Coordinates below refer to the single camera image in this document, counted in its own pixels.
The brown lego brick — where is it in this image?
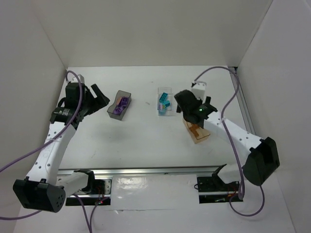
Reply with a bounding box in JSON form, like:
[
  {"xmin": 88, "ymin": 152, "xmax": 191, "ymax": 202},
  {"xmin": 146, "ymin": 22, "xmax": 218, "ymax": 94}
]
[
  {"xmin": 188, "ymin": 122, "xmax": 199, "ymax": 131},
  {"xmin": 191, "ymin": 127, "xmax": 204, "ymax": 138}
]

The teal rectangular lego brick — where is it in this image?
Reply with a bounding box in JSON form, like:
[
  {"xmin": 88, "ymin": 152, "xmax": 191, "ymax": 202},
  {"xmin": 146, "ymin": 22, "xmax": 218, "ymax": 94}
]
[{"xmin": 158, "ymin": 92, "xmax": 168, "ymax": 103}]

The amber plastic container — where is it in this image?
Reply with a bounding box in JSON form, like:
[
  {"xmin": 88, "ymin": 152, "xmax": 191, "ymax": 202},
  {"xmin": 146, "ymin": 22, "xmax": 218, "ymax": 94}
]
[{"xmin": 183, "ymin": 119, "xmax": 210, "ymax": 144}]

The purple butterfly lego piece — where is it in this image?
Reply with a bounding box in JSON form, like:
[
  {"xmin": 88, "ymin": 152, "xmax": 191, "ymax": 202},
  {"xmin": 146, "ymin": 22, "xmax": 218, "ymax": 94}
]
[{"xmin": 116, "ymin": 97, "xmax": 123, "ymax": 107}]

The purple flower lego piece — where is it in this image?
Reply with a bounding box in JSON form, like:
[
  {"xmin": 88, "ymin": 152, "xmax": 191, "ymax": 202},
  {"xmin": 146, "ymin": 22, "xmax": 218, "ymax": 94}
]
[{"xmin": 120, "ymin": 96, "xmax": 129, "ymax": 107}]

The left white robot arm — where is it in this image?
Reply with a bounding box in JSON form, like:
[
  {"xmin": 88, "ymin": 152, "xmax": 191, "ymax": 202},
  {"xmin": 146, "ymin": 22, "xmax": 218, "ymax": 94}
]
[{"xmin": 13, "ymin": 83, "xmax": 110, "ymax": 213}]

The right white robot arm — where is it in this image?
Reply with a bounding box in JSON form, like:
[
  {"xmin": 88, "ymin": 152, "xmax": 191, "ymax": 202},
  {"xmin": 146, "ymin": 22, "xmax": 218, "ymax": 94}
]
[{"xmin": 174, "ymin": 90, "xmax": 280, "ymax": 186}]

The clear plastic container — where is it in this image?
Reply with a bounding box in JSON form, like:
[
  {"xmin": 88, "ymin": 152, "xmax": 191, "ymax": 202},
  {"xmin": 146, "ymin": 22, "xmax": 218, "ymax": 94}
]
[{"xmin": 157, "ymin": 87, "xmax": 173, "ymax": 116}]

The smoky grey plastic container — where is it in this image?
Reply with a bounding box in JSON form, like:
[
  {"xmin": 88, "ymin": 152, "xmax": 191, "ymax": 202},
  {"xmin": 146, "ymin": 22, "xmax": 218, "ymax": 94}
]
[{"xmin": 107, "ymin": 90, "xmax": 132, "ymax": 120}]

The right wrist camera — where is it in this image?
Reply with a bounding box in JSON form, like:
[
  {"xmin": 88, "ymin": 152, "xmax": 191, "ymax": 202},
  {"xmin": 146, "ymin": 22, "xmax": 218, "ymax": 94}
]
[{"xmin": 191, "ymin": 81, "xmax": 207, "ymax": 100}]

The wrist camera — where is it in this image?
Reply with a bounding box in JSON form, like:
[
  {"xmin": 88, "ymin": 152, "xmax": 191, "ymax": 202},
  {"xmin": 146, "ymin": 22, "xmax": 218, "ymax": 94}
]
[
  {"xmin": 68, "ymin": 74, "xmax": 85, "ymax": 83},
  {"xmin": 191, "ymin": 81, "xmax": 207, "ymax": 100}
]

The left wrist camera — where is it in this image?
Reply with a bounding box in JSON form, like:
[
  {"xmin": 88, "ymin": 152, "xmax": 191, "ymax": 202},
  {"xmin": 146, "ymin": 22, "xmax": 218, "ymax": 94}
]
[{"xmin": 68, "ymin": 74, "xmax": 85, "ymax": 83}]

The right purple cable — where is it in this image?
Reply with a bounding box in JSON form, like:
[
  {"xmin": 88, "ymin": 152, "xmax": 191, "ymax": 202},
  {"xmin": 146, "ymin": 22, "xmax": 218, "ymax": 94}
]
[{"xmin": 194, "ymin": 66, "xmax": 265, "ymax": 216}]

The purple cable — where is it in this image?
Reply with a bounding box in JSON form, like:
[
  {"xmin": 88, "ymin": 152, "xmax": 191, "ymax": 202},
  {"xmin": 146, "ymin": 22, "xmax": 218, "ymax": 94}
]
[
  {"xmin": 194, "ymin": 66, "xmax": 265, "ymax": 216},
  {"xmin": 0, "ymin": 70, "xmax": 105, "ymax": 233}
]

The aluminium side rail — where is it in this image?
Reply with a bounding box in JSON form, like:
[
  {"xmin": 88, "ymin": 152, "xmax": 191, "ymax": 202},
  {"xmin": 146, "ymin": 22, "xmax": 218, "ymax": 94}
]
[{"xmin": 228, "ymin": 67, "xmax": 268, "ymax": 172}]

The aluminium front rail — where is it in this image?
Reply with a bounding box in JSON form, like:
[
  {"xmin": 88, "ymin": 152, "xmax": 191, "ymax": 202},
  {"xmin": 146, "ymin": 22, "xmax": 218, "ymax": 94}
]
[{"xmin": 57, "ymin": 165, "xmax": 225, "ymax": 176}]

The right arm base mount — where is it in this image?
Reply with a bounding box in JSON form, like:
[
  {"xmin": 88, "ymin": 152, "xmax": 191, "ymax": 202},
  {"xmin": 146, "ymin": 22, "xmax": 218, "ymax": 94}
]
[{"xmin": 193, "ymin": 176, "xmax": 242, "ymax": 204}]

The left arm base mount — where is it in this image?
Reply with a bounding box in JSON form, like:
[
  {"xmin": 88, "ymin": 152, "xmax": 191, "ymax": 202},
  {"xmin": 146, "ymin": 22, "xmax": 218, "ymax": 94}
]
[{"xmin": 75, "ymin": 176, "xmax": 112, "ymax": 206}]

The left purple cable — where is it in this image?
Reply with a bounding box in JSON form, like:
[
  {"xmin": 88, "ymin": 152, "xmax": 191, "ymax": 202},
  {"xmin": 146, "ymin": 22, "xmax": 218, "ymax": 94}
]
[{"xmin": 0, "ymin": 70, "xmax": 105, "ymax": 233}]

